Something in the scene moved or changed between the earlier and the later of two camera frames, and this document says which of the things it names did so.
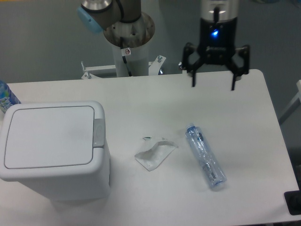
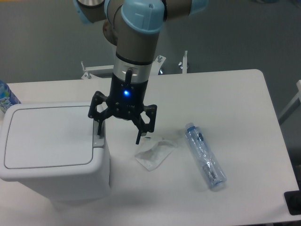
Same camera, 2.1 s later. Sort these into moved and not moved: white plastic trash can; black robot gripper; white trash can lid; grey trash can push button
Moved: black robot gripper
Not moved: white trash can lid; grey trash can push button; white plastic trash can
